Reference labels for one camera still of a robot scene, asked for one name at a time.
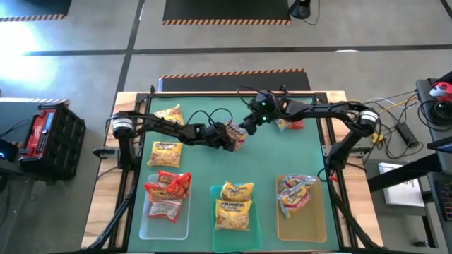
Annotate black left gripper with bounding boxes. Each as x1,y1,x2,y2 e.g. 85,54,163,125
203,121,237,152

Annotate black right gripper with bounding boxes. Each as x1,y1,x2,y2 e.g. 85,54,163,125
239,90,284,137

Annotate blue Maruchan ramen pack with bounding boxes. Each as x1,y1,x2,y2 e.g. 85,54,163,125
225,119,248,152
275,118,304,133
277,185,311,219
278,174,318,190

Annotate yellow Maruchan ramen pack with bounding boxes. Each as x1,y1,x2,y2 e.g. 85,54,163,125
147,140,183,168
214,199,253,231
220,181,254,202
153,104,185,126

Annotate red Maruchan ramen pack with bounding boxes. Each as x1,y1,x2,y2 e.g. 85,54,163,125
157,169,183,184
143,171,192,202
147,199,184,224

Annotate black hazard-striped floor mat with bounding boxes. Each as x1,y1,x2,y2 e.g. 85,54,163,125
157,68,312,93
162,0,292,26
0,97,71,149
0,0,73,23

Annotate green plastic tray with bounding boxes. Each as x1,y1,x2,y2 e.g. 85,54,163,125
210,183,263,253

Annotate clear plastic tray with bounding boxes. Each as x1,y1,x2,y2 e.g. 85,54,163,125
138,173,191,241

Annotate orange plastic tray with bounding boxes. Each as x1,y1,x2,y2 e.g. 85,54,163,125
275,175,328,243

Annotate black round stand base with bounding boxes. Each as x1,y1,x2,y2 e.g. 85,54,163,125
288,0,312,20

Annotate black power adapter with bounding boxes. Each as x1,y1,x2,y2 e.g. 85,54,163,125
394,121,420,149

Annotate black desk leg bar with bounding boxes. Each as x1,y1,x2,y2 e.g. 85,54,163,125
367,151,452,193

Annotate white board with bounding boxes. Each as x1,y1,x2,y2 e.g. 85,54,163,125
378,162,426,208

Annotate dark grey side desk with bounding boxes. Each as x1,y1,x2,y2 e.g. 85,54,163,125
415,70,452,142

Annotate red tool case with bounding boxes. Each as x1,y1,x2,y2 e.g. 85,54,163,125
19,108,57,162

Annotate red and white round object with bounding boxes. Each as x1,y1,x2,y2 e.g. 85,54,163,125
429,81,452,103

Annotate black keyboard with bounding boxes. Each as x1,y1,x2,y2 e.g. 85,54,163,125
432,178,452,222

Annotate black device with blue light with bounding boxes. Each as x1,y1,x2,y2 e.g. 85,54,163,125
0,138,20,164

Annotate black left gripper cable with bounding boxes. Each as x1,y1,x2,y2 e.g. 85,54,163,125
186,107,234,130

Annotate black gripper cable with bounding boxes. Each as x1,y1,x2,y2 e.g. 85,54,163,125
186,107,234,130
236,85,269,107

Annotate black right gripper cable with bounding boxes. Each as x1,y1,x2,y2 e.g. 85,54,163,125
236,85,269,107

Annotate black aluminium table frame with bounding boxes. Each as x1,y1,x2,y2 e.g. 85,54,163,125
84,84,385,254

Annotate black floor cables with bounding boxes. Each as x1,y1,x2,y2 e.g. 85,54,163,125
374,116,424,160

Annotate yellow cable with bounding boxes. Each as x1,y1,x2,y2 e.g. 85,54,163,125
379,95,420,114

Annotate coiled black cable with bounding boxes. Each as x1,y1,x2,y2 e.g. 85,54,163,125
417,99,452,127

